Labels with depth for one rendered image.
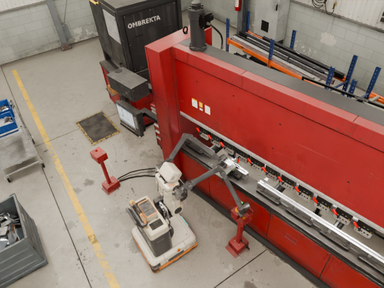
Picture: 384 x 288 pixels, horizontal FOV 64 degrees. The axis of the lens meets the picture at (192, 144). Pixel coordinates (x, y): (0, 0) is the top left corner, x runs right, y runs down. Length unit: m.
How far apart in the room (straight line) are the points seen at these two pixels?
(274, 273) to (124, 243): 2.01
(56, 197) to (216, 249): 2.65
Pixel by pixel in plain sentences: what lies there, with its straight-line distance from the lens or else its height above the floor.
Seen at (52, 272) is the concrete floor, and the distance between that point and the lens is 4.65.
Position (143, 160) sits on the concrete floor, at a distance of 5.41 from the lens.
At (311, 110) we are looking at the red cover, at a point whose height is 2.25.
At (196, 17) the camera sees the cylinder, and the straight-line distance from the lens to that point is 3.26.
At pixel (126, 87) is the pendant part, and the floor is 1.92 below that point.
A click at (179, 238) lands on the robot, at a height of 0.28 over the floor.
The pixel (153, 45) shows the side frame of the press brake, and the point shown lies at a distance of 3.61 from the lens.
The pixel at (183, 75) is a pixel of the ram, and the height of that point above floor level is 1.97.
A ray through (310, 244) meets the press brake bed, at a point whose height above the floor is 0.70.
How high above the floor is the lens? 3.81
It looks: 43 degrees down
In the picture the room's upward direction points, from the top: 4 degrees counter-clockwise
